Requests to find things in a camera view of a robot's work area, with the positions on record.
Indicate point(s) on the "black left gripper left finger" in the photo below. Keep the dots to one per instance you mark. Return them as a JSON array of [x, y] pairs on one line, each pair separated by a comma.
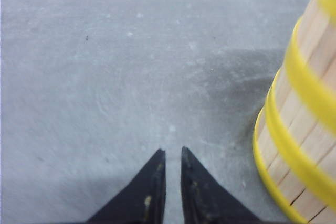
[[142, 200]]

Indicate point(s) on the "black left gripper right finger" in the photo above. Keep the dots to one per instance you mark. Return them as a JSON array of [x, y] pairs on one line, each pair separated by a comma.
[[204, 200]]

